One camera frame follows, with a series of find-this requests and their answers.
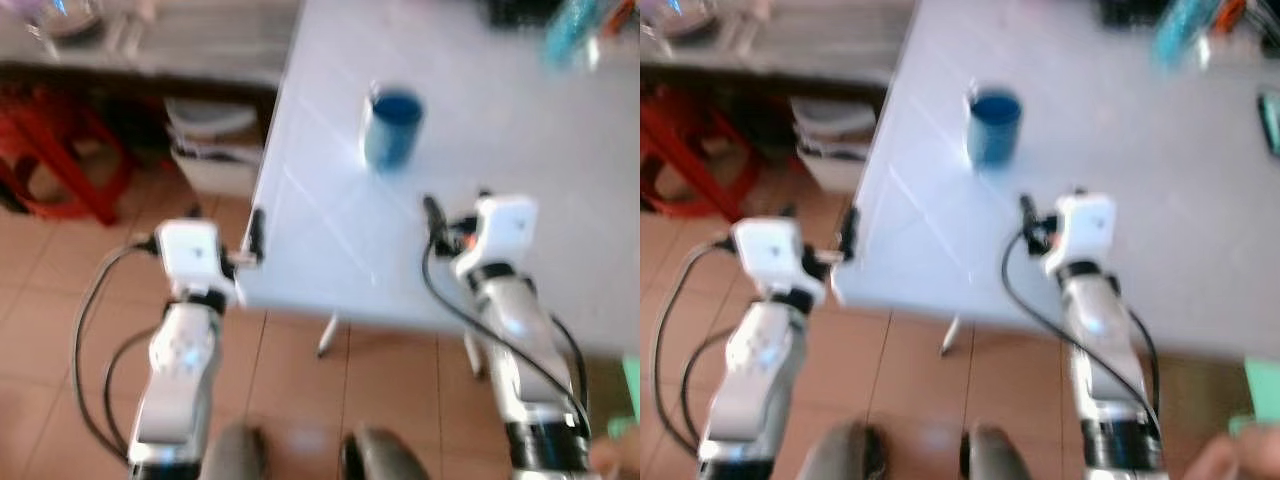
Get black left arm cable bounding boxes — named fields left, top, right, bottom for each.
left=72, top=238, right=161, bottom=463
left=651, top=236, right=739, bottom=459

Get red plastic stool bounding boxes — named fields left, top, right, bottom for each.
left=640, top=84, right=773, bottom=219
left=0, top=84, right=135, bottom=227

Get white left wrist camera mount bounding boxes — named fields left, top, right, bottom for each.
left=155, top=219, right=239, bottom=303
left=730, top=217, right=828, bottom=304

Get teal bottle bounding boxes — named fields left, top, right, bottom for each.
left=544, top=0, right=607, bottom=73
left=1150, top=0, right=1223, bottom=73

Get white stacked storage boxes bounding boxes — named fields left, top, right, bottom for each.
left=790, top=96, right=883, bottom=193
left=164, top=96, right=267, bottom=198

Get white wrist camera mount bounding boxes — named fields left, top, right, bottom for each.
left=730, top=217, right=828, bottom=304
left=155, top=219, right=239, bottom=303
left=455, top=194, right=540, bottom=280
left=1043, top=192, right=1117, bottom=277

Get person bare foot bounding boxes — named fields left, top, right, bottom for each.
left=588, top=438, right=629, bottom=480
left=1184, top=432, right=1280, bottom=480

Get black object on table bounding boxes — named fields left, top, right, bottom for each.
left=487, top=0, right=563, bottom=28
left=1098, top=0, right=1173, bottom=28

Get grey left robot foot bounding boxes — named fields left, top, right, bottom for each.
left=203, top=423, right=270, bottom=480
left=798, top=421, right=888, bottom=480

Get grey counter shelf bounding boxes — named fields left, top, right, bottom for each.
left=640, top=0, right=919, bottom=89
left=0, top=0, right=304, bottom=89

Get grey robot foot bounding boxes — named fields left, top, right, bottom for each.
left=203, top=423, right=270, bottom=480
left=339, top=427, right=433, bottom=480
left=798, top=421, right=888, bottom=480
left=959, top=424, right=1033, bottom=480

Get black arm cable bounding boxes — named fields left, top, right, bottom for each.
left=72, top=238, right=161, bottom=463
left=420, top=238, right=593, bottom=441
left=1000, top=230, right=1163, bottom=439
left=651, top=236, right=739, bottom=459

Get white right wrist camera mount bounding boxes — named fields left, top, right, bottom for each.
left=1043, top=192, right=1117, bottom=277
left=455, top=194, right=540, bottom=280

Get blue cup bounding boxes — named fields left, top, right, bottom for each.
left=361, top=86, right=426, bottom=174
left=965, top=85, right=1024, bottom=170

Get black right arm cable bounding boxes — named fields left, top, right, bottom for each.
left=1000, top=230, right=1163, bottom=439
left=420, top=238, right=593, bottom=441

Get grey right robot foot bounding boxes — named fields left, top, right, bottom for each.
left=339, top=427, right=433, bottom=480
left=959, top=424, right=1033, bottom=480

